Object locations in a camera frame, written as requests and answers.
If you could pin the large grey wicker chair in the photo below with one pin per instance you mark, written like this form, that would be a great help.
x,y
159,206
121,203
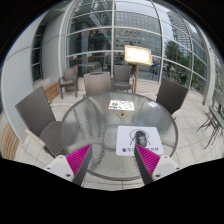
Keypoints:
x,y
35,110

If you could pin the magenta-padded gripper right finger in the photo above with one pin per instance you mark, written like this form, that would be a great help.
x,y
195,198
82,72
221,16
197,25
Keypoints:
x,y
156,166

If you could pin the dark grey wicker chair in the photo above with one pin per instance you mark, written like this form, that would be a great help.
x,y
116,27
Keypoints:
x,y
171,95

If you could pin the colourful printed menu card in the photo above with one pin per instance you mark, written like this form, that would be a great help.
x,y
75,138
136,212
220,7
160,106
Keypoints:
x,y
121,105

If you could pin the black metal frame chair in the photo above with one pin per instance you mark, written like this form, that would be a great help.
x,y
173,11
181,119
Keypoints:
x,y
215,118

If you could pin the black computer mouse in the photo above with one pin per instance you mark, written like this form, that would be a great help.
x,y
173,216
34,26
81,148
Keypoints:
x,y
141,138

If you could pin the grey wicker armchair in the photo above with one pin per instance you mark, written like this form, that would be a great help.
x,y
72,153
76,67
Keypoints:
x,y
70,75

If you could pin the tan tape roll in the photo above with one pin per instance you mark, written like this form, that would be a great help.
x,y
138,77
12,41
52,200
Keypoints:
x,y
119,115

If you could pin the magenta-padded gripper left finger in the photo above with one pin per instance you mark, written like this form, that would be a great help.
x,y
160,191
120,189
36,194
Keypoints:
x,y
68,166

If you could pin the gold menu sign stand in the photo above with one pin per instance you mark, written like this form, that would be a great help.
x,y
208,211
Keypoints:
x,y
138,55

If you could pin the white printed mouse pad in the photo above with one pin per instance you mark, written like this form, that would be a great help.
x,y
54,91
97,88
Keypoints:
x,y
156,136

